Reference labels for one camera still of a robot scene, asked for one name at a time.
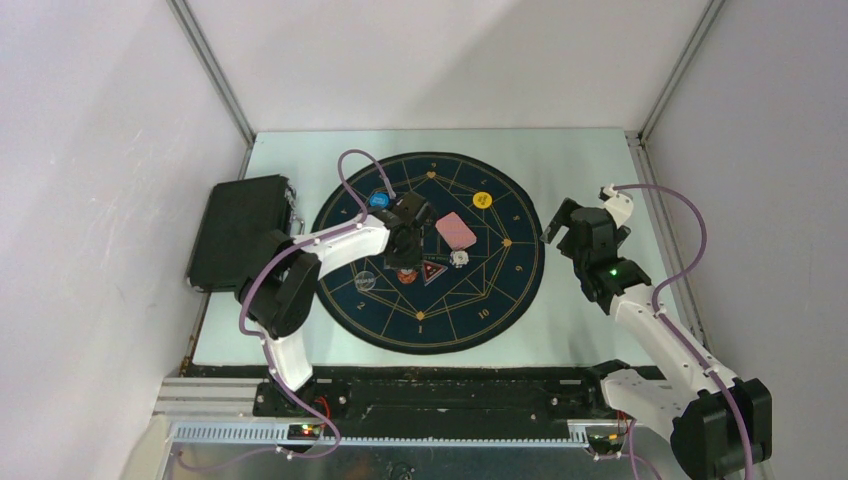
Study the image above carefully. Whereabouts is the blue small blind button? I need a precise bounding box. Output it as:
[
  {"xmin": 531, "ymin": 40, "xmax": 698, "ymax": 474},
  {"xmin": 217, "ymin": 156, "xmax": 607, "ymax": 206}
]
[{"xmin": 368, "ymin": 192, "xmax": 392, "ymax": 209}]

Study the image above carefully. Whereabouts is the red poker chip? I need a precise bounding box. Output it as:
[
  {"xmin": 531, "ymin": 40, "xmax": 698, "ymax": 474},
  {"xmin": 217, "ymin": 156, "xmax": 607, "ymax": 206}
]
[{"xmin": 396, "ymin": 269, "xmax": 418, "ymax": 285}]

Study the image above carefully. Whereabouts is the yellow big blind button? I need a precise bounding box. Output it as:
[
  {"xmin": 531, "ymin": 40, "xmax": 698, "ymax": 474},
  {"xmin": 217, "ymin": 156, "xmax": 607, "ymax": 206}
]
[{"xmin": 472, "ymin": 191, "xmax": 493, "ymax": 210}]

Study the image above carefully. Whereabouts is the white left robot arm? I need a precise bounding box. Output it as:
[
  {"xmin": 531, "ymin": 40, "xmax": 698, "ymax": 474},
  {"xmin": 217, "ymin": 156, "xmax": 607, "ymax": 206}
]
[{"xmin": 235, "ymin": 192, "xmax": 437, "ymax": 417}]

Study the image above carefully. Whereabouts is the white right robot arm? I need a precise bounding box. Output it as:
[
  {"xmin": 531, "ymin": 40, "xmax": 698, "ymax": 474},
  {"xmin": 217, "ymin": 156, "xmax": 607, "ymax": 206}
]
[{"xmin": 540, "ymin": 185, "xmax": 773, "ymax": 479}]

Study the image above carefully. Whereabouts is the red playing card deck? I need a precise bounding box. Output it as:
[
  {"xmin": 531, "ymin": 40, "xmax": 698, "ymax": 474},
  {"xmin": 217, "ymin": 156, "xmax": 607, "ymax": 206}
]
[{"xmin": 435, "ymin": 212, "xmax": 477, "ymax": 251}]

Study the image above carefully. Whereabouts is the red triangular marker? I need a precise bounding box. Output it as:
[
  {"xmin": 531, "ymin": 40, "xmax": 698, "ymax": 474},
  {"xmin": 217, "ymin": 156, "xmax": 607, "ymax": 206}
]
[{"xmin": 421, "ymin": 260, "xmax": 448, "ymax": 286}]

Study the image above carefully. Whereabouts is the white dealer button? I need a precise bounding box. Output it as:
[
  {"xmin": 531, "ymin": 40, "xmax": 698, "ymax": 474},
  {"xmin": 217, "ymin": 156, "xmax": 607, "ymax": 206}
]
[{"xmin": 449, "ymin": 250, "xmax": 469, "ymax": 268}]

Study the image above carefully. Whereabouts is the clear round button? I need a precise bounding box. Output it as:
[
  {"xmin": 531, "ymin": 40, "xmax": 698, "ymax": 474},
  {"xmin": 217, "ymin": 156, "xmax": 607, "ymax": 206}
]
[{"xmin": 353, "ymin": 270, "xmax": 377, "ymax": 292}]

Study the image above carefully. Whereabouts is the round dark poker mat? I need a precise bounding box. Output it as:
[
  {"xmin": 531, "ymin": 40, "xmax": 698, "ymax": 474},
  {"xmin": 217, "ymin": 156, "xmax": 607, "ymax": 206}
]
[{"xmin": 313, "ymin": 152, "xmax": 544, "ymax": 355}]

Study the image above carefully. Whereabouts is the black carrying case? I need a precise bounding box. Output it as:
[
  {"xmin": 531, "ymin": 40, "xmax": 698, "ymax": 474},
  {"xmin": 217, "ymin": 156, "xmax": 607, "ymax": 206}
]
[{"xmin": 186, "ymin": 174, "xmax": 296, "ymax": 292}]

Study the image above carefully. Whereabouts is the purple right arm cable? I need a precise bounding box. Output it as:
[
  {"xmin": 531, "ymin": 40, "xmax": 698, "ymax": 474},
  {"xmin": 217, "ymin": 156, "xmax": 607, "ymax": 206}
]
[{"xmin": 589, "ymin": 184, "xmax": 757, "ymax": 480}]

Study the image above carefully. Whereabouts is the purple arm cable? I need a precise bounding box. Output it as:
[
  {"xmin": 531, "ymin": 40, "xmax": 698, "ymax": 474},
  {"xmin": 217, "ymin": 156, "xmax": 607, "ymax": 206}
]
[
  {"xmin": 158, "ymin": 149, "xmax": 399, "ymax": 473},
  {"xmin": 589, "ymin": 184, "xmax": 757, "ymax": 480}
]

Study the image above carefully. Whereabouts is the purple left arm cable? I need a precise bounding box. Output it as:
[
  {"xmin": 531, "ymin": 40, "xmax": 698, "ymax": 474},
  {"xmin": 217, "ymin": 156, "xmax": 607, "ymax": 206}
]
[{"xmin": 158, "ymin": 149, "xmax": 399, "ymax": 473}]

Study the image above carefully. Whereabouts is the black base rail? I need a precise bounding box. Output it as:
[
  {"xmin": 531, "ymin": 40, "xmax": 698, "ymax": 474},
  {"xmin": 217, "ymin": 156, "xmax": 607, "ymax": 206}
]
[{"xmin": 182, "ymin": 362, "xmax": 720, "ymax": 440}]

